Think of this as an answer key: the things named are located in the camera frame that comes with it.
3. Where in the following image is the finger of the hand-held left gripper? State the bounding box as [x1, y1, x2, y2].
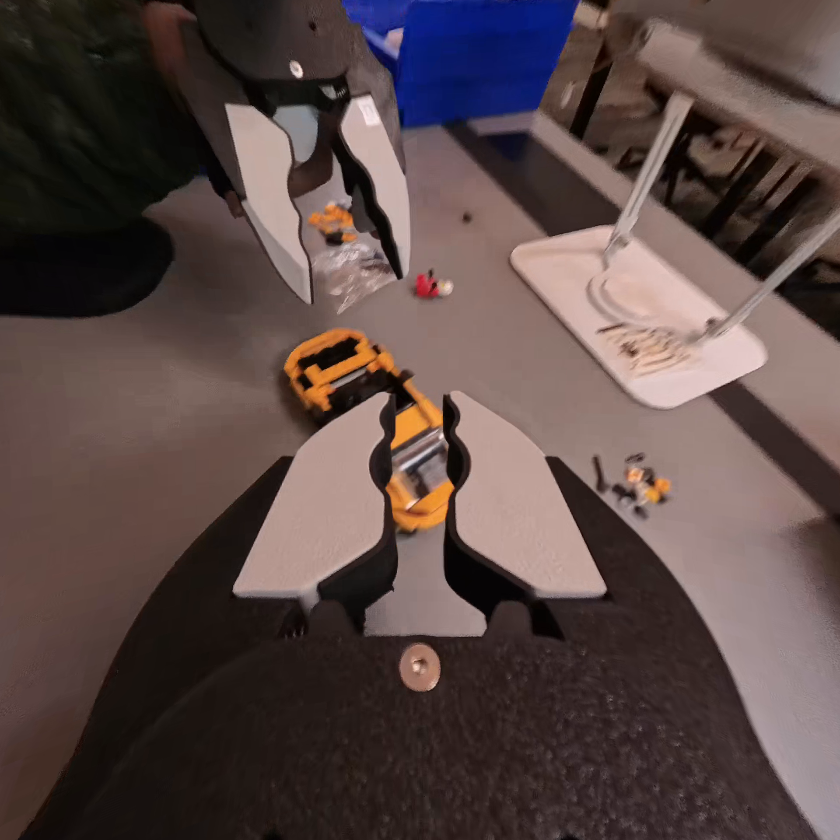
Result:
[330, 95, 413, 282]
[224, 101, 315, 306]

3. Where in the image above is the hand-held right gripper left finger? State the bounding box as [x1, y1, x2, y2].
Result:
[231, 392, 400, 602]

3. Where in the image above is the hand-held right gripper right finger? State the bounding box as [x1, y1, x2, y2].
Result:
[443, 390, 609, 601]

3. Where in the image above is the yellow lego car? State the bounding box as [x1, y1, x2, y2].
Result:
[282, 328, 460, 536]

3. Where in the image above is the person's left forearm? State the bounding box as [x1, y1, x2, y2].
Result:
[0, 0, 204, 231]

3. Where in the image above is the pile of yellow black lego pieces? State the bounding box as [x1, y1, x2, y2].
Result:
[307, 200, 361, 247]

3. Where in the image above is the cluster of small lego pieces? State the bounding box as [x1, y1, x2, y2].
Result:
[610, 451, 672, 519]

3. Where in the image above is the lego sticker sheet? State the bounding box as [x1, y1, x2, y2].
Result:
[596, 322, 697, 376]

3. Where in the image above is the clear plastic parts bag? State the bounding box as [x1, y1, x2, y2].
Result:
[310, 239, 395, 315]

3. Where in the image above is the blue plastic bin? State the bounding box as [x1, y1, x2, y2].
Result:
[341, 0, 581, 142]

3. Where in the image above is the white book stand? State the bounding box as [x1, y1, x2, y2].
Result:
[508, 0, 840, 409]

